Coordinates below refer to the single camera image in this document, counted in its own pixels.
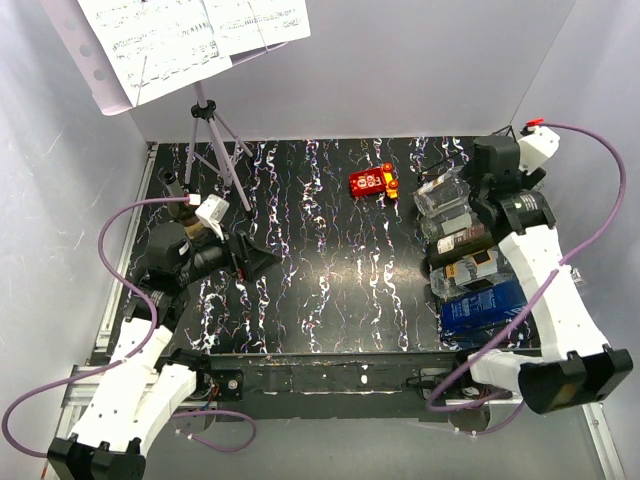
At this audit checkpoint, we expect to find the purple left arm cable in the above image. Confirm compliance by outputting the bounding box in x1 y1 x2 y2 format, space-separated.
0 197 259 459

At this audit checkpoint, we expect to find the black wire wine rack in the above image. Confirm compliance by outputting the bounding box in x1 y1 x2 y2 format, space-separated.
418 128 555 347

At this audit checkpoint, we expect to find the white sheet music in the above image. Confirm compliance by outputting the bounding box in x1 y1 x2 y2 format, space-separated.
79 0 232 107
204 0 311 56

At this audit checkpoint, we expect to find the blue rectangular bottle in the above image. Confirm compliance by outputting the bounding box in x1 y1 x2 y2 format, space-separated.
440 281 527 341

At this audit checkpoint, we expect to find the dark green wine bottle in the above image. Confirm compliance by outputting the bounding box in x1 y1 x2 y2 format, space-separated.
161 171 213 247

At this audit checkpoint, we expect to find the lilac music stand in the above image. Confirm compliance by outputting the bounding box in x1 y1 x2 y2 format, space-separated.
37 0 291 214

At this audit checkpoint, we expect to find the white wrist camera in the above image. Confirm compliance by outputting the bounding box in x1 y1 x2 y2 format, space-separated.
517 118 560 174
188 193 230 240

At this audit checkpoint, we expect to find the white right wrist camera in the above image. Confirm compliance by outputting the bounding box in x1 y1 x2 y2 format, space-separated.
517 118 560 174

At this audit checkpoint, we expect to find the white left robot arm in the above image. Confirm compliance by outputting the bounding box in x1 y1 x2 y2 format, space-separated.
47 222 281 479

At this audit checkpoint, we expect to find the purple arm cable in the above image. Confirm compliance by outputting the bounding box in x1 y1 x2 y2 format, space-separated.
0 197 259 459
407 119 629 436

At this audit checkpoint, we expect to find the clear corked glass bottle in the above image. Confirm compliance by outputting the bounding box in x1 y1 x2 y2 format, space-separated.
413 167 470 217

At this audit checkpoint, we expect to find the clear square liquor bottle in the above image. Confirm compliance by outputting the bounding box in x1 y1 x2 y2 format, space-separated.
430 248 515 300

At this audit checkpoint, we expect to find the clear tall glass bottle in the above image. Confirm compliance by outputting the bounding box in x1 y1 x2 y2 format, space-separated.
420 209 477 243

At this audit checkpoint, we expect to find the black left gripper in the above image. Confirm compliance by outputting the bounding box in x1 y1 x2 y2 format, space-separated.
177 217 281 284

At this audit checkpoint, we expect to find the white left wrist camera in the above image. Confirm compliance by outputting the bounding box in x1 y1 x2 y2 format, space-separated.
188 193 230 240

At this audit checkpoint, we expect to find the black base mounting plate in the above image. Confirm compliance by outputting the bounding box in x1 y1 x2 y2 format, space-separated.
199 349 516 421

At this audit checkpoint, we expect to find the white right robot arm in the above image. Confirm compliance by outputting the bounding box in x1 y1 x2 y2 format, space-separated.
452 135 633 414

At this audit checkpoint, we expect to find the white sheet music left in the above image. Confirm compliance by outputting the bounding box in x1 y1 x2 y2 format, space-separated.
79 0 232 107

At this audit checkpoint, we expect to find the red yellow toy block car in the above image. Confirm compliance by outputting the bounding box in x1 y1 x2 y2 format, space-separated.
349 162 399 200

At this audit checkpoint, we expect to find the white sheet music right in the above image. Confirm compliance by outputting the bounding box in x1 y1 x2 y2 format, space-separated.
204 0 311 56

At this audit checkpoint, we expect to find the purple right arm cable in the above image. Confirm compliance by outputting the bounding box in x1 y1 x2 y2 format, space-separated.
407 119 629 436

